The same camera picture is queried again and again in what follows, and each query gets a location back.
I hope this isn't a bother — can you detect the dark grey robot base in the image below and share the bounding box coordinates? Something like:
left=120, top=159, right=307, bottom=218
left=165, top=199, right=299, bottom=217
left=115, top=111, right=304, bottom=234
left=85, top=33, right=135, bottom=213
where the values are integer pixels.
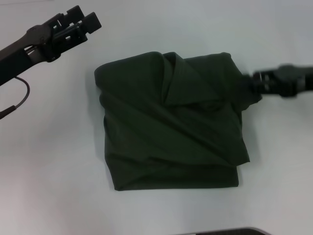
left=176, top=227, right=272, bottom=235

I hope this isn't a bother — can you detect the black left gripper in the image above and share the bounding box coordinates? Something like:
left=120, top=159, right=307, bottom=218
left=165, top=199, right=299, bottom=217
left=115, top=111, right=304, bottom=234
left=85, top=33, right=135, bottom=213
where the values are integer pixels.
left=0, top=4, right=103, bottom=87

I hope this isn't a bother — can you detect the dark green printed t-shirt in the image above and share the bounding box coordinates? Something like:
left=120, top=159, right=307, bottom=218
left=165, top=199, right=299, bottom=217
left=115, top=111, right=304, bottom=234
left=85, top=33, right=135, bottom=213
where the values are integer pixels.
left=93, top=50, right=264, bottom=192

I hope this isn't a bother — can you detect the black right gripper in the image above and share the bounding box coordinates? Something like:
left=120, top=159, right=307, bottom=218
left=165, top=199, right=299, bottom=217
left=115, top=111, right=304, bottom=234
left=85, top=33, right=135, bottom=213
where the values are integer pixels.
left=241, top=63, right=313, bottom=99

